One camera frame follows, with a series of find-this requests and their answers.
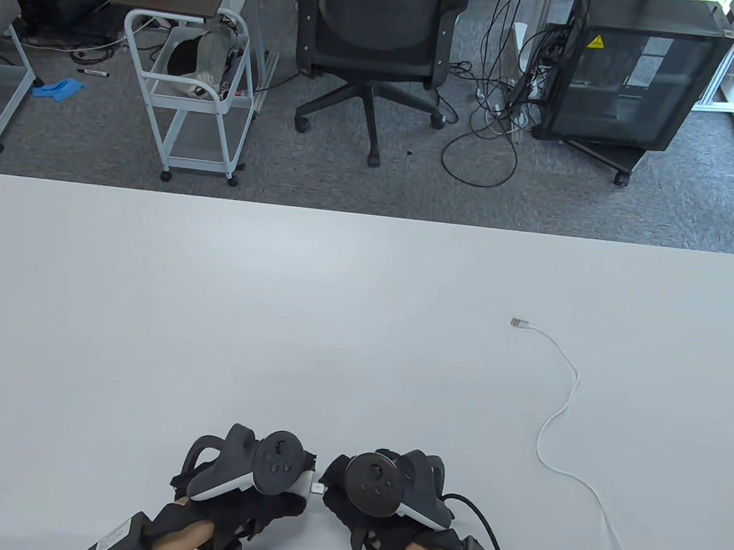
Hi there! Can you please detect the person's right hand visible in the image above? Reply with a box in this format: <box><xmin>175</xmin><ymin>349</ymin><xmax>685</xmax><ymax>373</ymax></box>
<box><xmin>311</xmin><ymin>443</ymin><xmax>474</xmax><ymax>550</ymax></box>

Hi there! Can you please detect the person's left hand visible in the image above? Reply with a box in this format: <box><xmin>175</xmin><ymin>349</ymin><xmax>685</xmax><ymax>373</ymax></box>
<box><xmin>164</xmin><ymin>433</ymin><xmax>319</xmax><ymax>550</ymax></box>

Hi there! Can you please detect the person's left forearm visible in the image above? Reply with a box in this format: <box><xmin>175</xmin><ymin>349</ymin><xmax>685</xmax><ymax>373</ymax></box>
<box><xmin>145</xmin><ymin>513</ymin><xmax>218</xmax><ymax>550</ymax></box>

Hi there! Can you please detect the black and white left controller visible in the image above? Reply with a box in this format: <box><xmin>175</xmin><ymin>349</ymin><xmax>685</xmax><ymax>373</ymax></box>
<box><xmin>178</xmin><ymin>418</ymin><xmax>317</xmax><ymax>514</ymax></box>

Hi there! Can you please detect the black and white controller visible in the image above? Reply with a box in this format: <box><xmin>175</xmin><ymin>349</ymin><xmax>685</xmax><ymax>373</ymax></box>
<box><xmin>339</xmin><ymin>442</ymin><xmax>459</xmax><ymax>533</ymax></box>
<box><xmin>178</xmin><ymin>418</ymin><xmax>317</xmax><ymax>514</ymax></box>

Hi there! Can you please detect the black and white right controller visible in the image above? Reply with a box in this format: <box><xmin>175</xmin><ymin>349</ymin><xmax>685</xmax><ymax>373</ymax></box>
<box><xmin>339</xmin><ymin>442</ymin><xmax>459</xmax><ymax>533</ymax></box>

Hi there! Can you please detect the white rolling cart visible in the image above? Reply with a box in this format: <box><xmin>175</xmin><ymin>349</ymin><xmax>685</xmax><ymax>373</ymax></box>
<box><xmin>108</xmin><ymin>0</ymin><xmax>265</xmax><ymax>191</ymax></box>

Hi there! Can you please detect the white power strip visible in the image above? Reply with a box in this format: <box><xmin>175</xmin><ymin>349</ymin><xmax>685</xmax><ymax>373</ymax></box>
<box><xmin>472</xmin><ymin>87</ymin><xmax>532</xmax><ymax>130</ymax></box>

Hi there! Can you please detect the black wheeled case stand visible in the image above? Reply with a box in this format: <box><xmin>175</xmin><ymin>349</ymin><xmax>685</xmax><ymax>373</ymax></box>
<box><xmin>561</xmin><ymin>136</ymin><xmax>649</xmax><ymax>190</ymax></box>

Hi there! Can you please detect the white and black headset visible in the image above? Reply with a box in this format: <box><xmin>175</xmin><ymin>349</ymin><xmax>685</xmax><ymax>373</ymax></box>
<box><xmin>162</xmin><ymin>23</ymin><xmax>250</xmax><ymax>104</ymax></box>

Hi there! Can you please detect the black office chair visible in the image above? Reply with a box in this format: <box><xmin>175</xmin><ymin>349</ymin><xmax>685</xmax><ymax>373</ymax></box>
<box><xmin>268</xmin><ymin>0</ymin><xmax>470</xmax><ymax>177</ymax></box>

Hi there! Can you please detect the blue cloth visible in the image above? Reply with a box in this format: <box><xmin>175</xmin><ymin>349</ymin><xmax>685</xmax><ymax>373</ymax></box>
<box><xmin>30</xmin><ymin>74</ymin><xmax>87</xmax><ymax>106</ymax></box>

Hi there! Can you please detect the black computer case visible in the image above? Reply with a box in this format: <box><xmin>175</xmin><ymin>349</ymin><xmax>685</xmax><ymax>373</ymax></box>
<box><xmin>531</xmin><ymin>0</ymin><xmax>734</xmax><ymax>160</ymax></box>

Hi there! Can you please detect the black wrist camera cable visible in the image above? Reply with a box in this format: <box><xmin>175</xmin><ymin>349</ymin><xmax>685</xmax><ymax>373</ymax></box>
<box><xmin>434</xmin><ymin>491</ymin><xmax>520</xmax><ymax>550</ymax></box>

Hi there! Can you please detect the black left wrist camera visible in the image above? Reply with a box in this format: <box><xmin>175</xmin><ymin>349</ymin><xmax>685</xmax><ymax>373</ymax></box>
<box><xmin>83</xmin><ymin>506</ymin><xmax>154</xmax><ymax>550</ymax></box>

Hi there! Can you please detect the white charging cable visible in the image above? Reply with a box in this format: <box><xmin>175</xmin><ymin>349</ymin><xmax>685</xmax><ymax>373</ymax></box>
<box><xmin>486</xmin><ymin>316</ymin><xmax>651</xmax><ymax>550</ymax></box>

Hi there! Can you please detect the bundle of black floor cables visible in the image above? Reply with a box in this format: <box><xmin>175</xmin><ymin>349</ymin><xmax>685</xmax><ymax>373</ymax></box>
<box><xmin>437</xmin><ymin>0</ymin><xmax>570</xmax><ymax>194</ymax></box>

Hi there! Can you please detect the aluminium frame post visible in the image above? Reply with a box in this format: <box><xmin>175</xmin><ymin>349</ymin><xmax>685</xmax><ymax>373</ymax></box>
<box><xmin>691</xmin><ymin>0</ymin><xmax>734</xmax><ymax>116</ymax></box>

